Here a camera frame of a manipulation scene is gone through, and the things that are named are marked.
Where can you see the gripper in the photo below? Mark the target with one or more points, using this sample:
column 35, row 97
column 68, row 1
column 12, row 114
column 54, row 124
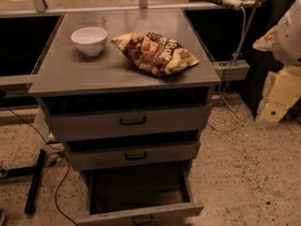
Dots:
column 289, row 41

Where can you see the grey bottom drawer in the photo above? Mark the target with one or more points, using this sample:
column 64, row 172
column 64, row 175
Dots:
column 139, row 196

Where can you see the grey drawer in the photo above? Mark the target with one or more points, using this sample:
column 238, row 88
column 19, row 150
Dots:
column 132, row 156
column 139, row 196
column 124, row 123

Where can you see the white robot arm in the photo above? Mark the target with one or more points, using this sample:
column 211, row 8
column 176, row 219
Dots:
column 284, row 39

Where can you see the grey drawer cabinet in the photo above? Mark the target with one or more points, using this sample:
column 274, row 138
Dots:
column 69, row 82

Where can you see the grey middle drawer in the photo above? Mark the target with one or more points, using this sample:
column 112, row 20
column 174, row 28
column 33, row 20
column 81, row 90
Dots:
column 132, row 156

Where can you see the grey top drawer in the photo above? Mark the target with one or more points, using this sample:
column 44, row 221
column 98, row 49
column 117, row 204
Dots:
column 124, row 123

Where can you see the dark cabinet at right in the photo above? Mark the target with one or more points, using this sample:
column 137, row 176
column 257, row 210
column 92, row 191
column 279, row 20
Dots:
column 263, row 62

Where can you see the brown yellow chip bag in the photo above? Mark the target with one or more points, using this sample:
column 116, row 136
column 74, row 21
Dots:
column 154, row 53

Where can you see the white bowl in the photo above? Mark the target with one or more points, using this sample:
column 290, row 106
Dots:
column 89, row 40

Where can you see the black floor stand bar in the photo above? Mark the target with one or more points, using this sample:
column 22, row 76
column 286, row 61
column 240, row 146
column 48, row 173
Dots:
column 37, row 170

